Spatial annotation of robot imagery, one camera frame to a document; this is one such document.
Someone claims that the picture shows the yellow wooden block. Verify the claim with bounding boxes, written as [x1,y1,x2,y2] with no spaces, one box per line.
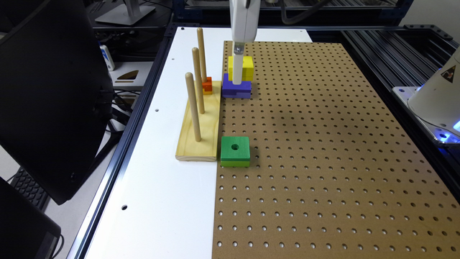
[228,55,254,81]

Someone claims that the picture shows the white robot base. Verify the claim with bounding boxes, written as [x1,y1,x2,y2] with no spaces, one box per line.
[392,50,459,146]

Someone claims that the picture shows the wooden peg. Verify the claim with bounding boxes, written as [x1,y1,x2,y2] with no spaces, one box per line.
[197,27,208,83]
[192,47,205,114]
[185,72,201,142]

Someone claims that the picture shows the black box lower left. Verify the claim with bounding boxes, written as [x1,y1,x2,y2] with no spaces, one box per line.
[0,180,61,259]

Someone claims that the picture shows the near wooden peg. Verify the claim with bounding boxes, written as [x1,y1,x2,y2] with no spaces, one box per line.
[185,72,201,142]

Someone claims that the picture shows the green wooden block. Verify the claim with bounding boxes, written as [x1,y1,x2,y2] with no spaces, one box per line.
[221,136,251,167]

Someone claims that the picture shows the silver monitor stand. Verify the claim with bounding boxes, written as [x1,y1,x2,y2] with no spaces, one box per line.
[95,0,156,25]

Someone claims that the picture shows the wooden peg base board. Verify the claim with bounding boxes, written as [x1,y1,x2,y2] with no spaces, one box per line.
[175,81,222,162]

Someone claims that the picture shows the black monitor back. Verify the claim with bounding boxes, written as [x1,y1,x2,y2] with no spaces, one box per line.
[1,0,113,204]

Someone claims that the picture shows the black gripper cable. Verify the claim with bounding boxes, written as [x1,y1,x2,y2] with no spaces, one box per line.
[279,0,331,26]

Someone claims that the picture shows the far wooden peg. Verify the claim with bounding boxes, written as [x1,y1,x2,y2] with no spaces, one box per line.
[197,27,208,83]

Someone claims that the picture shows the orange wooden block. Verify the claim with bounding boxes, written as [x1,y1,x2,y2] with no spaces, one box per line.
[202,77,213,95]

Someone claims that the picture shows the white blue small device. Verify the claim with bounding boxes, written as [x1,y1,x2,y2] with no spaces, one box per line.
[100,45,115,71]

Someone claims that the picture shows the middle wooden peg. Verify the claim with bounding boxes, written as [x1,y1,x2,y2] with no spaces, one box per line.
[192,47,205,114]

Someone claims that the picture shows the black keyboard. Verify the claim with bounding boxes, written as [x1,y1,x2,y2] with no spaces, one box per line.
[11,168,49,212]

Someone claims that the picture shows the purple wooden block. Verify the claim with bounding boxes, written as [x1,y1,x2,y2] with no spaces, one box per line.
[222,73,252,99]

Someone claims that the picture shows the brown pegboard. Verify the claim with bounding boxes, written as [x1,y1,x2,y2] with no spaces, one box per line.
[212,42,459,258]

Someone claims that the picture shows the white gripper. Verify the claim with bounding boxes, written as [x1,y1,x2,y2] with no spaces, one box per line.
[229,0,261,85]

